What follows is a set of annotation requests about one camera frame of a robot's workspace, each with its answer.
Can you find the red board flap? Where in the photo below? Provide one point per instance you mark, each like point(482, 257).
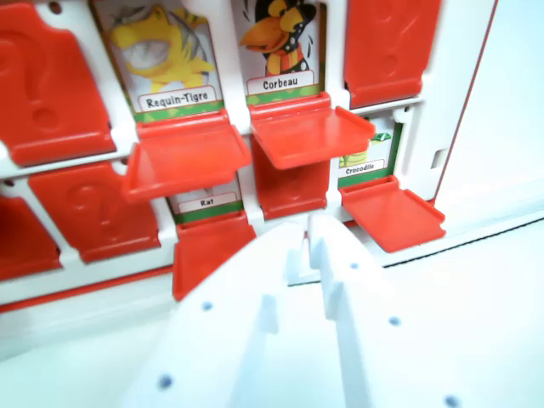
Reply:
point(293, 187)
point(387, 51)
point(306, 136)
point(395, 217)
point(25, 242)
point(98, 212)
point(51, 93)
point(208, 255)
point(187, 161)

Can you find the Rat picture card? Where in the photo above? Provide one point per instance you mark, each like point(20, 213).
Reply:
point(208, 204)

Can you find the Crocodile picture card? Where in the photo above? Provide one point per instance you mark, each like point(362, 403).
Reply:
point(370, 168)

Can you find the red and white game board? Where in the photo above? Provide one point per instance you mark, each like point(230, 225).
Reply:
point(459, 85)

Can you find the Requin-Tigre picture card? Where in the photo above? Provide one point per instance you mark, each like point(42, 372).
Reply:
point(170, 55)

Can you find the Corbeau picture card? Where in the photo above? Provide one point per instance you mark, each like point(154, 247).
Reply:
point(280, 47)

